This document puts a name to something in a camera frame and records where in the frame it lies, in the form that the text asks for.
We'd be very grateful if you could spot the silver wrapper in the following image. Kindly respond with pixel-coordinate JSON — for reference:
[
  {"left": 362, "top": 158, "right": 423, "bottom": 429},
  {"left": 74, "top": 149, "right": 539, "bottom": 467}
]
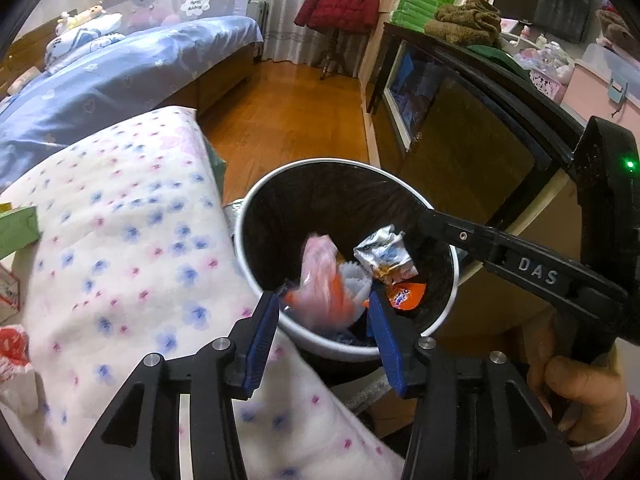
[{"left": 354, "top": 225, "right": 418, "bottom": 281}]

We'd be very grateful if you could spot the small cream pillow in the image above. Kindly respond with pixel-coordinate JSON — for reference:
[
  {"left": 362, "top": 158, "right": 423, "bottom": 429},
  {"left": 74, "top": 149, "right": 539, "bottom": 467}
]
[{"left": 7, "top": 66, "right": 41, "bottom": 93}]

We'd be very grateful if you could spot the brown fuzzy cloth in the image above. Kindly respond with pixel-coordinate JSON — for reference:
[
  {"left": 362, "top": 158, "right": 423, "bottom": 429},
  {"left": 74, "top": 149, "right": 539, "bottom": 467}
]
[{"left": 432, "top": 0, "right": 502, "bottom": 48}]

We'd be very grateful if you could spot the dark green cloth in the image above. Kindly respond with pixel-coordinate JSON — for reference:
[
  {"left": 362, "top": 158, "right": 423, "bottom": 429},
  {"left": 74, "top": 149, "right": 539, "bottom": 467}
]
[{"left": 467, "top": 44, "right": 531, "bottom": 81}]

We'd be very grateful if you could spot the red padded jacket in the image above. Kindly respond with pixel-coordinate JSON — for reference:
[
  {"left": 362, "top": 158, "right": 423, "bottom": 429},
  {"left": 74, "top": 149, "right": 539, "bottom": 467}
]
[{"left": 293, "top": 0, "right": 382, "bottom": 36}]

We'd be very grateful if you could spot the pink plastic bag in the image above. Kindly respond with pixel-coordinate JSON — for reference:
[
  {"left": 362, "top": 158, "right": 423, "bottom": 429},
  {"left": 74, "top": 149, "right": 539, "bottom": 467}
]
[{"left": 282, "top": 232, "right": 351, "bottom": 331}]

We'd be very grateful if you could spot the grey suitcase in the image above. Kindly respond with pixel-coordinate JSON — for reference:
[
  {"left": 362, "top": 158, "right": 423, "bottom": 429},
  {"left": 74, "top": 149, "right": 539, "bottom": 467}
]
[{"left": 247, "top": 0, "right": 271, "bottom": 63}]

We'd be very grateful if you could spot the brown plush toy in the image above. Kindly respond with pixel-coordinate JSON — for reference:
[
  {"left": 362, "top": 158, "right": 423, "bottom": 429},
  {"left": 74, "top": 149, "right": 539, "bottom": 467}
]
[{"left": 597, "top": 7, "right": 640, "bottom": 56}]

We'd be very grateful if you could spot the round orange wrapper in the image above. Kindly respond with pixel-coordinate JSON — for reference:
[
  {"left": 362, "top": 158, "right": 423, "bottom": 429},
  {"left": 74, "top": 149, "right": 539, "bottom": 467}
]
[{"left": 387, "top": 281, "right": 428, "bottom": 313}]

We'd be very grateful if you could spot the red foil wrapper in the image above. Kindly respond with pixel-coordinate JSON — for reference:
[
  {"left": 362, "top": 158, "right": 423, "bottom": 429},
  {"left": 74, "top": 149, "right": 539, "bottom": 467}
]
[{"left": 0, "top": 327, "right": 33, "bottom": 386}]

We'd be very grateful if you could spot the white foam net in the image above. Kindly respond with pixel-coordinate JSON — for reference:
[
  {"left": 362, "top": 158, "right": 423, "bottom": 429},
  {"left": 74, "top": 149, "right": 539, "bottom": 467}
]
[{"left": 340, "top": 262, "right": 373, "bottom": 306}]

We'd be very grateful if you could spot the pink patterned box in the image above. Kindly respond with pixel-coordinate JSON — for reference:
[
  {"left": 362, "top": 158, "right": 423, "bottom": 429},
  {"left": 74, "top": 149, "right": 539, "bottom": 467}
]
[{"left": 530, "top": 67, "right": 568, "bottom": 101}]

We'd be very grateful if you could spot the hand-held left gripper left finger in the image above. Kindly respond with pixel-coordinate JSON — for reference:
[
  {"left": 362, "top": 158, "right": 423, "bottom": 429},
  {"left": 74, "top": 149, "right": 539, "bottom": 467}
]
[{"left": 65, "top": 290, "right": 281, "bottom": 480}]

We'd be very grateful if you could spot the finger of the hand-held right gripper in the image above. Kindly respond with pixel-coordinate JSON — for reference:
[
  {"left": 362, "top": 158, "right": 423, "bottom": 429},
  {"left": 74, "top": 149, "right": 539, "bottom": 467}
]
[{"left": 417, "top": 207, "right": 506, "bottom": 266}]

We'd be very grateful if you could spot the green carton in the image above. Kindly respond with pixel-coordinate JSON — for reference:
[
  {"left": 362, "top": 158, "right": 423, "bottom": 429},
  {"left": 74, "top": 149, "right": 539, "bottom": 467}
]
[{"left": 0, "top": 205, "right": 41, "bottom": 261}]

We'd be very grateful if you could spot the dark wooden coat rack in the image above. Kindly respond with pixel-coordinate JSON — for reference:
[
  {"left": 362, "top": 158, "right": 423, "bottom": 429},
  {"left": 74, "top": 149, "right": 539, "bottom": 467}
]
[{"left": 320, "top": 0, "right": 366, "bottom": 81}]

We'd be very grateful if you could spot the stack of green packets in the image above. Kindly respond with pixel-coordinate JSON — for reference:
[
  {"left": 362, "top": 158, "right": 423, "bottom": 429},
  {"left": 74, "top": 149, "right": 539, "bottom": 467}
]
[{"left": 389, "top": 0, "right": 458, "bottom": 36}]

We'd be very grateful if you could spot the white printed snack bag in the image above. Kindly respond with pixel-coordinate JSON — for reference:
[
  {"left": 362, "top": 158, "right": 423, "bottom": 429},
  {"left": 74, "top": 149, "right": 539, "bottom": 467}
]
[{"left": 0, "top": 265, "right": 23, "bottom": 326}]

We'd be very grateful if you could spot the light green cloth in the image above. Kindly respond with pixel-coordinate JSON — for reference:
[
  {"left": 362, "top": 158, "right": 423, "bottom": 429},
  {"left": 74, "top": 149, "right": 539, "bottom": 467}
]
[{"left": 202, "top": 132, "right": 228, "bottom": 186}]

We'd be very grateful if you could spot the blue white pillow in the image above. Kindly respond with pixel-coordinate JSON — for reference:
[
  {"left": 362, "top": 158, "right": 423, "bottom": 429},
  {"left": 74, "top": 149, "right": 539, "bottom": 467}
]
[{"left": 45, "top": 12, "right": 126, "bottom": 73}]

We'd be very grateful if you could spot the white trash bin black liner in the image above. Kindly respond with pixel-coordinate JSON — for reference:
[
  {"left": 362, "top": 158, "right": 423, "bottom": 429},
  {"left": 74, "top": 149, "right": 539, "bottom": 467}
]
[{"left": 234, "top": 159, "right": 460, "bottom": 361}]

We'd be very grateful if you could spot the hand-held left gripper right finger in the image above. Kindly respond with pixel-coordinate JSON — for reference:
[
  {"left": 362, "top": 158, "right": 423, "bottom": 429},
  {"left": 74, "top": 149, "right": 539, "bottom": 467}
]
[{"left": 367, "top": 285, "right": 586, "bottom": 480}]

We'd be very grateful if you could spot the person's right hand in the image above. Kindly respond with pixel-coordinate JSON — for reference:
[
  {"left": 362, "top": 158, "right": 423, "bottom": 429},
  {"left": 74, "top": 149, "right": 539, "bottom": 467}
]
[{"left": 525, "top": 305, "right": 631, "bottom": 446}]

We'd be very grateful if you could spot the white framed picture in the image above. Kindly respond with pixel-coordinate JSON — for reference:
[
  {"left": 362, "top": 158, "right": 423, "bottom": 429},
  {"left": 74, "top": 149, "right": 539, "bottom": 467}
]
[{"left": 382, "top": 40, "right": 451, "bottom": 146}]

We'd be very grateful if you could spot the dark wooden cabinet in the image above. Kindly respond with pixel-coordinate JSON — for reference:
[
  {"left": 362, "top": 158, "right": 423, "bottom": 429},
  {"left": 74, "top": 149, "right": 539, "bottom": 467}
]
[{"left": 365, "top": 22, "right": 591, "bottom": 331}]

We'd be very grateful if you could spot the black television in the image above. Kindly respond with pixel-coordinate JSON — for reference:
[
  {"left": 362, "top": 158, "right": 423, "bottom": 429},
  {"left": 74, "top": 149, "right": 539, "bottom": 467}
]
[{"left": 487, "top": 0, "right": 598, "bottom": 46}]

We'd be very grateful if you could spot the yellow white plush toy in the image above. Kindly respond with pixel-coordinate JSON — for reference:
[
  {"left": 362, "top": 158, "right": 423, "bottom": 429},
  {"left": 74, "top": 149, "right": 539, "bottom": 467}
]
[{"left": 55, "top": 4, "right": 106, "bottom": 28}]

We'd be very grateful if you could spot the pink storage box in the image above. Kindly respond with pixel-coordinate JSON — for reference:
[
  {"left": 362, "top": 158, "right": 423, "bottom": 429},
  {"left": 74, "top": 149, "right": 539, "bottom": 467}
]
[{"left": 562, "top": 42, "right": 640, "bottom": 126}]

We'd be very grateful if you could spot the wooden bed with blue sheet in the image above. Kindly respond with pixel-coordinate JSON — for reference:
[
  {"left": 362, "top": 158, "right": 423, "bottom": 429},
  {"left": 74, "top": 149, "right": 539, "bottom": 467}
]
[{"left": 0, "top": 7, "right": 264, "bottom": 181}]

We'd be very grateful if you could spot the floral printed blanket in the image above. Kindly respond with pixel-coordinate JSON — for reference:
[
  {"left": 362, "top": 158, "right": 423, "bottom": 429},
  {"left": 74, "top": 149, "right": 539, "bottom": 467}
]
[{"left": 0, "top": 106, "right": 406, "bottom": 480}]

